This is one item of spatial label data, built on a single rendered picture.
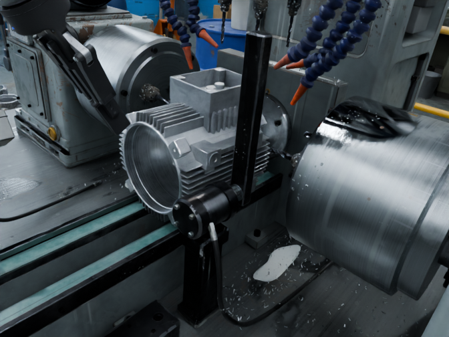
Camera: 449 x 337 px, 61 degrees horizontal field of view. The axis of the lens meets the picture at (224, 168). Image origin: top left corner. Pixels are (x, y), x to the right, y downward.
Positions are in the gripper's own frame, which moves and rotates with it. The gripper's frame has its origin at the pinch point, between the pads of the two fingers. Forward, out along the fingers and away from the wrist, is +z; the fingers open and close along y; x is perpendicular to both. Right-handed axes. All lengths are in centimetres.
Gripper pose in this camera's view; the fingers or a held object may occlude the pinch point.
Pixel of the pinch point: (111, 113)
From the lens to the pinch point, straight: 62.5
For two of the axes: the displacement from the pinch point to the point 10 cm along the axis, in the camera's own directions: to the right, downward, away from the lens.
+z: 2.7, 5.9, 7.6
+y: -7.3, -3.9, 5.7
